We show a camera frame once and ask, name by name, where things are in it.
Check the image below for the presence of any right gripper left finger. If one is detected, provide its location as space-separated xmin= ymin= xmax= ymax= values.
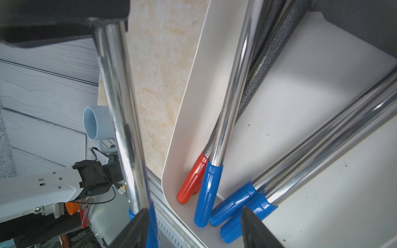
xmin=109 ymin=209 xmax=150 ymax=248

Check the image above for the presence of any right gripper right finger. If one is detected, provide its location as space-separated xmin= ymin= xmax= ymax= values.
xmin=240 ymin=208 xmax=284 ymax=248

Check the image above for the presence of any light blue plastic cup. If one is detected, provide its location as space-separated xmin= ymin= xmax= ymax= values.
xmin=83 ymin=106 xmax=118 ymax=154

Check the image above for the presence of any white rectangular storage tray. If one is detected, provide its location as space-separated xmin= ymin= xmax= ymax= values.
xmin=162 ymin=1 xmax=397 ymax=248

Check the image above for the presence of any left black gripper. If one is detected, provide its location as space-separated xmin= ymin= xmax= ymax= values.
xmin=1 ymin=1 xmax=130 ymax=48

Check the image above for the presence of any aluminium front rail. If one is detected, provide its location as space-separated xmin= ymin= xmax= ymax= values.
xmin=86 ymin=167 xmax=205 ymax=248

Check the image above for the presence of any red handled hoe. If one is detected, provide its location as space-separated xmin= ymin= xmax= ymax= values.
xmin=176 ymin=0 xmax=312 ymax=204

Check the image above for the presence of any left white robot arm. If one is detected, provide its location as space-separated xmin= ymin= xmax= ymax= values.
xmin=1 ymin=1 xmax=130 ymax=219

